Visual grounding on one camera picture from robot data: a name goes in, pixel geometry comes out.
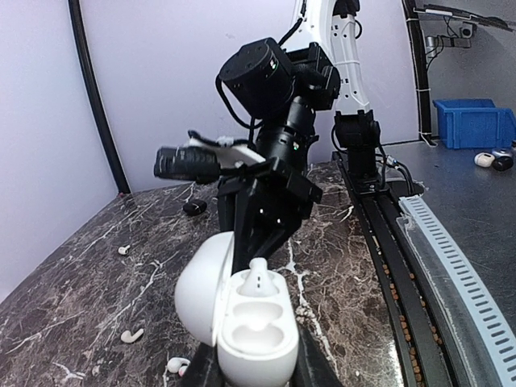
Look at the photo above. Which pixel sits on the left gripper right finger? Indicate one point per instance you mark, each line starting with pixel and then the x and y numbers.
pixel 312 368

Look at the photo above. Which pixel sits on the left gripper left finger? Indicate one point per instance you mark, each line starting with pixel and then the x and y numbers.
pixel 204 370

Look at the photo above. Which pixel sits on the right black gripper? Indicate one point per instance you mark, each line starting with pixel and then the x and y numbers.
pixel 282 91

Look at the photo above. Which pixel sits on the white hook earbud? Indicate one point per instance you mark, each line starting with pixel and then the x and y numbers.
pixel 258 283
pixel 177 365

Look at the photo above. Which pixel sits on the white oval charging case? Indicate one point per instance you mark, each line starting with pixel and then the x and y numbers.
pixel 256 338

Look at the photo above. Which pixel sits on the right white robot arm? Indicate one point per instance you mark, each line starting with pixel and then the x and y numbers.
pixel 332 25

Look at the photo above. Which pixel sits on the black earbud case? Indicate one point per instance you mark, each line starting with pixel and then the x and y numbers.
pixel 194 207

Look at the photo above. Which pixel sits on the white case on bench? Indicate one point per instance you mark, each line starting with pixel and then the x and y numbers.
pixel 484 160

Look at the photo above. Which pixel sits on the dark case on bench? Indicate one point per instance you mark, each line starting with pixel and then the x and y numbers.
pixel 503 159

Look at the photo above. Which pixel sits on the white stem earbud centre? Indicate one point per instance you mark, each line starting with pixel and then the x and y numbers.
pixel 129 337

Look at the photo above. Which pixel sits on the white stem earbud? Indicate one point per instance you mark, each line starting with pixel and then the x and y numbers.
pixel 124 250
pixel 129 337

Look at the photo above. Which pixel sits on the white stem earbud far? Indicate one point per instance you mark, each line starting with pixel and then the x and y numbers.
pixel 124 250

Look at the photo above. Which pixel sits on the blue plastic bin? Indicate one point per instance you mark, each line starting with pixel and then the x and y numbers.
pixel 474 124

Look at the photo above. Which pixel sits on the black front rail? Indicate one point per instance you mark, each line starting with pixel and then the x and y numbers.
pixel 425 348

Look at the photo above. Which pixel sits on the right black frame post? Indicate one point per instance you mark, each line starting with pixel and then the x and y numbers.
pixel 95 99

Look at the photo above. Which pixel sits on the white slotted cable duct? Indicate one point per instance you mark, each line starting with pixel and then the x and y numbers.
pixel 483 337

